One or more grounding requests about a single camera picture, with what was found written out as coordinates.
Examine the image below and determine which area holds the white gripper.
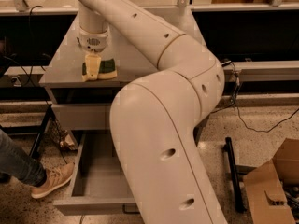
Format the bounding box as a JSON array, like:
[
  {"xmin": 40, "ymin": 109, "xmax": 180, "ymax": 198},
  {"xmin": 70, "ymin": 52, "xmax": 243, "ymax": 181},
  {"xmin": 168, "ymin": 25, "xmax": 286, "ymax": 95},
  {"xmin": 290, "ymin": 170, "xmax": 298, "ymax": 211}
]
[{"xmin": 78, "ymin": 28, "xmax": 108, "ymax": 80}]

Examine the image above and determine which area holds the green and yellow sponge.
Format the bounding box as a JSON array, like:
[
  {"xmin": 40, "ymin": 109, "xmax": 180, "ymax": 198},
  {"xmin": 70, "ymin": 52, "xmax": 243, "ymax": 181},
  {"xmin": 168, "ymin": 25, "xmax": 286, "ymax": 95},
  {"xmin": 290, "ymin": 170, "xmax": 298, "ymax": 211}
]
[{"xmin": 82, "ymin": 59, "xmax": 118, "ymax": 81}]

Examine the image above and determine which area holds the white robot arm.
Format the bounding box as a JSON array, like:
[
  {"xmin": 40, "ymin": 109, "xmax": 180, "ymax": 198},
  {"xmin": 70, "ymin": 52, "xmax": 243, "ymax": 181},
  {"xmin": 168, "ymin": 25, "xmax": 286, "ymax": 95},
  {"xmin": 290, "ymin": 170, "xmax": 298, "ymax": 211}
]
[{"xmin": 79, "ymin": 0, "xmax": 227, "ymax": 224}]

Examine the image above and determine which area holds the grey drawer cabinet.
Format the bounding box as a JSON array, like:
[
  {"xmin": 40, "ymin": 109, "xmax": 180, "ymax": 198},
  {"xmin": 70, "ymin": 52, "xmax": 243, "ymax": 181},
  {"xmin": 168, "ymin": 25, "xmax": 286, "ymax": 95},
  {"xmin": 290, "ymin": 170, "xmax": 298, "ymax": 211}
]
[{"xmin": 39, "ymin": 7, "xmax": 225, "ymax": 147}]

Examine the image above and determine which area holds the closed grey upper drawer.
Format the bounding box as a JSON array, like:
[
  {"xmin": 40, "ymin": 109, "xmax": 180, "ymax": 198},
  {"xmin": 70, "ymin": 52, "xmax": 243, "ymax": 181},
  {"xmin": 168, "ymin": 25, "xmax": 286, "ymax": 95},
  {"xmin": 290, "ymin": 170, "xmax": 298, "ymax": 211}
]
[{"xmin": 51, "ymin": 104, "xmax": 110, "ymax": 130}]

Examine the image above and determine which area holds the open grey lower drawer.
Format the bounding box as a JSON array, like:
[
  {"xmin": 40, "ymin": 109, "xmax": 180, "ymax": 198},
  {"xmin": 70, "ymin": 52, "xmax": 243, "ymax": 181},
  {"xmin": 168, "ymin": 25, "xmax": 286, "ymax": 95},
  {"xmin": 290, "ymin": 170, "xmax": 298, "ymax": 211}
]
[{"xmin": 53, "ymin": 130, "xmax": 139, "ymax": 216}]

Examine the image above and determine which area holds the black chair leg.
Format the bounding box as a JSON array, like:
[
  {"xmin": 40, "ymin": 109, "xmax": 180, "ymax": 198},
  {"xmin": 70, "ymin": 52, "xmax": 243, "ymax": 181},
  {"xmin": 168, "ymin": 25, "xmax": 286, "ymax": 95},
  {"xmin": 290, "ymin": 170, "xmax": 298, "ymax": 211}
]
[{"xmin": 29, "ymin": 105, "xmax": 52, "ymax": 159}]

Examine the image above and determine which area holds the tan sneaker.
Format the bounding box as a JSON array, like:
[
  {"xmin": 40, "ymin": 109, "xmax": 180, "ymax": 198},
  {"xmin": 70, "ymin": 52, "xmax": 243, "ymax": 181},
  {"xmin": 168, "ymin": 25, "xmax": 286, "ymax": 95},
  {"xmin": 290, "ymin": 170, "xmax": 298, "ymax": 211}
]
[{"xmin": 31, "ymin": 163, "xmax": 75, "ymax": 199}]

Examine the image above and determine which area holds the blue jeans leg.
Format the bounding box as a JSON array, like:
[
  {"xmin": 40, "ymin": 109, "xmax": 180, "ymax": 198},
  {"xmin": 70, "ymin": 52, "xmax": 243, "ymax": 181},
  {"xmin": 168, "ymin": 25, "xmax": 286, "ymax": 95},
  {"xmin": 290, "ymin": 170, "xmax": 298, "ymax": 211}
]
[{"xmin": 0, "ymin": 130, "xmax": 47, "ymax": 187}]

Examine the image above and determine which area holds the black power adapter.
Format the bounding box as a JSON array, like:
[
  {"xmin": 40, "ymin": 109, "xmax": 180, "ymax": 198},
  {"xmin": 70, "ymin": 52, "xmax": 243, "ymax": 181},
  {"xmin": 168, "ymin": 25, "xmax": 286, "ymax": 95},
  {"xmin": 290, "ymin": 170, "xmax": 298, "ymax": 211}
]
[{"xmin": 221, "ymin": 59, "xmax": 232, "ymax": 67}]

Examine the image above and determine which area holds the black metal stand leg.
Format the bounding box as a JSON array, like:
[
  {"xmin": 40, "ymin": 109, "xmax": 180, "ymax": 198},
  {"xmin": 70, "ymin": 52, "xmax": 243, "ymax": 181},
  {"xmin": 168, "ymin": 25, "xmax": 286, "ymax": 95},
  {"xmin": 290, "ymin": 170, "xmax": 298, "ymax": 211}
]
[{"xmin": 224, "ymin": 137, "xmax": 247, "ymax": 213}]

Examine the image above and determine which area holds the cardboard box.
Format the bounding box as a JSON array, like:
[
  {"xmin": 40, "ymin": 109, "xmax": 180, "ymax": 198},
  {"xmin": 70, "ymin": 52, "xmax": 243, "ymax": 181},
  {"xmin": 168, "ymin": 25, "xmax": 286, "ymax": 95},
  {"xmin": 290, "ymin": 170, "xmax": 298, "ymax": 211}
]
[{"xmin": 243, "ymin": 138, "xmax": 299, "ymax": 224}]

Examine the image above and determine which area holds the black floor cable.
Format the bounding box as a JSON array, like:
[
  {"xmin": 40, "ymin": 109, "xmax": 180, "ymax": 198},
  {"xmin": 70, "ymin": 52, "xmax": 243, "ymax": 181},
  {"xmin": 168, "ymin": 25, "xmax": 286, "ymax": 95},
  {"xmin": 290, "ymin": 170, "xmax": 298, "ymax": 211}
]
[{"xmin": 210, "ymin": 63, "xmax": 299, "ymax": 134}]

